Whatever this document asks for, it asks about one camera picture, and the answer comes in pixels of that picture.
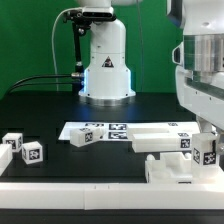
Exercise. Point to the white tagged cube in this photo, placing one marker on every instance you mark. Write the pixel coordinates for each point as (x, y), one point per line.
(32, 152)
(15, 139)

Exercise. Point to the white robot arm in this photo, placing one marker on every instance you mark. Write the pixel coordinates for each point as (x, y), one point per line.
(199, 58)

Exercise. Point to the black camera on stand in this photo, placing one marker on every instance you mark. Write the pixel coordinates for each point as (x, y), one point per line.
(81, 19)

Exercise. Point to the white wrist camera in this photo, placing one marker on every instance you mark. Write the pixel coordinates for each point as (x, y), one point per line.
(178, 54)

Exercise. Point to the white front border rail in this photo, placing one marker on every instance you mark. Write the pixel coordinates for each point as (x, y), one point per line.
(111, 196)

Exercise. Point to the white border rail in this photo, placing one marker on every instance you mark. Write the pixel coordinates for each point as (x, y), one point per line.
(5, 156)
(111, 196)

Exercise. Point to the white marker sheet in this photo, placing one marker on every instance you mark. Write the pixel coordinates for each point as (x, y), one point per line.
(108, 131)

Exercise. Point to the white chair seat with pegs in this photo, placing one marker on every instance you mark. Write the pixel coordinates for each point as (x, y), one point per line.
(177, 168)

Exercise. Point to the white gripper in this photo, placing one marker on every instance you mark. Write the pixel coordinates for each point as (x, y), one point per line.
(209, 109)

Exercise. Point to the white left border rail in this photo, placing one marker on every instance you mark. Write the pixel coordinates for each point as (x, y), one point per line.
(5, 156)

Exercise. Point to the white block chair part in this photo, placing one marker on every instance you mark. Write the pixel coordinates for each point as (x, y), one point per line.
(161, 142)

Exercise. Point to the white chair back frame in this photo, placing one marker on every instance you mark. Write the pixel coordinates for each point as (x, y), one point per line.
(162, 127)

